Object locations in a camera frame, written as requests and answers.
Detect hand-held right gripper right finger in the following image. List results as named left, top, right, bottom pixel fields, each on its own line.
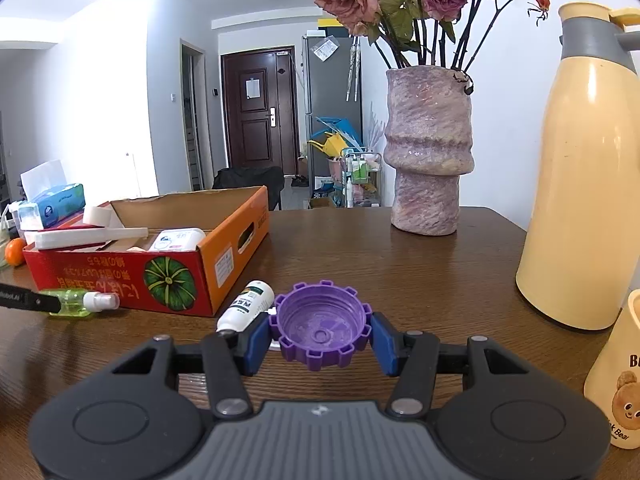
left=369, top=312, right=531, bottom=419

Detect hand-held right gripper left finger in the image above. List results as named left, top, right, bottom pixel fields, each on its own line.
left=110, top=312, right=275, bottom=419

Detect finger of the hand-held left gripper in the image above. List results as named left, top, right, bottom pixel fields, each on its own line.
left=0, top=284, right=62, bottom=313

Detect green spray bottle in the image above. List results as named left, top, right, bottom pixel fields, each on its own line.
left=39, top=289, right=121, bottom=317

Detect purple bottle cap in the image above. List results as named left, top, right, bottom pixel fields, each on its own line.
left=268, top=280, right=373, bottom=372

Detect red white lint brush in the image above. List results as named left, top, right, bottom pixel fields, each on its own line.
left=34, top=222, right=149, bottom=251

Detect red orange cardboard box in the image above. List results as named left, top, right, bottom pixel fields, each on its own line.
left=22, top=186, right=271, bottom=317

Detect white tape roll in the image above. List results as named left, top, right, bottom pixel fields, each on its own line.
left=82, top=204, right=124, bottom=231

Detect white pill bottle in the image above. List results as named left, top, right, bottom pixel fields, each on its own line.
left=147, top=228, right=207, bottom=252

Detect small white bottle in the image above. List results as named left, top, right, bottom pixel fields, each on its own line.
left=216, top=280, right=276, bottom=333

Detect orange fruit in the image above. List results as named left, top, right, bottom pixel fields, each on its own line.
left=4, top=238, right=27, bottom=267

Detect blue tissue pack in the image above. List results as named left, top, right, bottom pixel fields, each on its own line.
left=19, top=159, right=86, bottom=231

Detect metal trolley cart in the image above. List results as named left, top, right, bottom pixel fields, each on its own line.
left=341, top=147, right=385, bottom=208

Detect pink stone vase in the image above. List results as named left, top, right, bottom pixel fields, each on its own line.
left=383, top=66, right=476, bottom=236

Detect dark brown door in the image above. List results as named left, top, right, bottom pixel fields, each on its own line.
left=221, top=49, right=300, bottom=176

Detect blue yellow plastic items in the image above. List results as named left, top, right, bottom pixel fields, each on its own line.
left=307, top=116, right=361, bottom=158

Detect grey side door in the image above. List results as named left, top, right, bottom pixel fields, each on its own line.
left=181, top=40, right=207, bottom=192

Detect yellow bear mug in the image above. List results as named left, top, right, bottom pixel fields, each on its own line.
left=583, top=289, right=640, bottom=450

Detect yellow thermos jug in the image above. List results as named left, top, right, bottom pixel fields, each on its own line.
left=516, top=2, right=640, bottom=332

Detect grey refrigerator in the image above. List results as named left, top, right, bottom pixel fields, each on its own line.
left=301, top=30, right=363, bottom=208

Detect white folded umbrella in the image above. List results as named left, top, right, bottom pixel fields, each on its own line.
left=346, top=35, right=362, bottom=102

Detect clear paper pouch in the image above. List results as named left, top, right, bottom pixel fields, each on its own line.
left=311, top=37, right=341, bottom=61

